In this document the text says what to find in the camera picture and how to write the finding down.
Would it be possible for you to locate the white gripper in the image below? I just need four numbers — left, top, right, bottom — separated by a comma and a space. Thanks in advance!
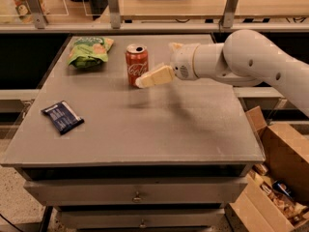
135, 43, 199, 88

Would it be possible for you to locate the red coke can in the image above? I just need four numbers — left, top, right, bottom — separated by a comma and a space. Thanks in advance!
126, 44, 149, 86

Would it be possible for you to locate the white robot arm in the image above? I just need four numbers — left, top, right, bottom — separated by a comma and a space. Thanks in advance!
135, 30, 309, 116

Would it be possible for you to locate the blue rxbar blueberry wrapper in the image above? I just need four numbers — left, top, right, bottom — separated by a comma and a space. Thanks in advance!
42, 101, 84, 135

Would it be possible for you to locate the blue pepsi can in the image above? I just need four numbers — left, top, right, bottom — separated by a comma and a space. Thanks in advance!
272, 181, 293, 198

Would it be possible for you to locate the green chip bag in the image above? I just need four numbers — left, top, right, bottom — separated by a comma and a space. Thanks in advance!
68, 37, 114, 69

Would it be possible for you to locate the grey upper drawer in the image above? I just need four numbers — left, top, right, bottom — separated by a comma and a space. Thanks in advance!
24, 177, 247, 207

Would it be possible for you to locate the grey drawer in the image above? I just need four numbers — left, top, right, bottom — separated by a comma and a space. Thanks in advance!
57, 209, 224, 229
24, 177, 247, 207

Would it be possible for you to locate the cardboard box of snacks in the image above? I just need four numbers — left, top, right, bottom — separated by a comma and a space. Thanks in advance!
227, 107, 309, 232

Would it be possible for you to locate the grey lower drawer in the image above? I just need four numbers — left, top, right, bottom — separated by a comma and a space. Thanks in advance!
57, 209, 224, 229

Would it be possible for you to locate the middle metal bracket post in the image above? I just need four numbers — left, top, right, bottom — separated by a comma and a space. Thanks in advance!
107, 0, 122, 29

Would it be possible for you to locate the metal bracket post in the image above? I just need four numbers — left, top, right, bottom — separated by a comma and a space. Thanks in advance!
221, 0, 239, 28
26, 0, 47, 29
107, 0, 122, 29

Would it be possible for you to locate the right metal bracket post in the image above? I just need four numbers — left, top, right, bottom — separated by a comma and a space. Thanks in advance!
221, 0, 239, 28

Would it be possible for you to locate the left metal bracket post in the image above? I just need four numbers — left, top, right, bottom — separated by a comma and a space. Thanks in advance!
26, 0, 47, 29

